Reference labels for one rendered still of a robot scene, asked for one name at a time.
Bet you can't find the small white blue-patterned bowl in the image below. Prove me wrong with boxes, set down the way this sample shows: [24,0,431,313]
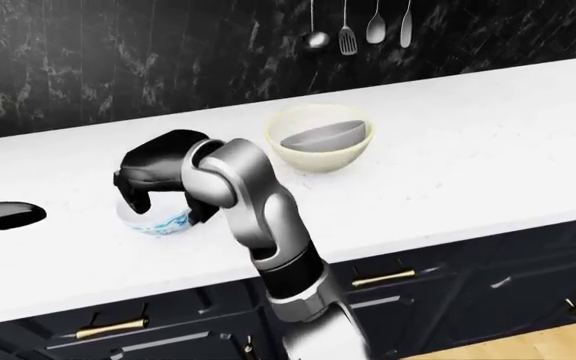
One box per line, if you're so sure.
[115,190,195,239]

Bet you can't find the hanging steel slotted spatula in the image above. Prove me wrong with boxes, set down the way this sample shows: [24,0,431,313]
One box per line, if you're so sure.
[338,0,359,57]

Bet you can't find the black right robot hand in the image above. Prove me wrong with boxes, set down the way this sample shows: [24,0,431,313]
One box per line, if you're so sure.
[111,129,221,227]

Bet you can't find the hanging steel ladle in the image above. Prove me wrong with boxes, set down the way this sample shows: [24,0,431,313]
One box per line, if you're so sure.
[302,0,331,51]

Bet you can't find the hanging steel narrow spoon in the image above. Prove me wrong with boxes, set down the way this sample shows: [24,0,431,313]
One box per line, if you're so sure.
[399,0,414,49]

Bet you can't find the large cream bowl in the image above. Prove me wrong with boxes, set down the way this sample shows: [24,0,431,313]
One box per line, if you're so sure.
[264,105,377,175]

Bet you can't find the medium grey bowl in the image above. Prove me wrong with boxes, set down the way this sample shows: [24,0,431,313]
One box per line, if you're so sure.
[279,118,373,153]

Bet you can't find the dark navy kitchen cabinet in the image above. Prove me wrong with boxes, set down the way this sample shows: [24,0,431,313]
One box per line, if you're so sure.
[0,214,576,360]

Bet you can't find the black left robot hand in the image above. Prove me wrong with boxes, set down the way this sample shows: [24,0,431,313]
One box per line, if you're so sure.
[0,200,48,243]

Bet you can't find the hanging steel wide spoon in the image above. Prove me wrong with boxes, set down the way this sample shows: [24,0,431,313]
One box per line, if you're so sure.
[365,0,388,45]

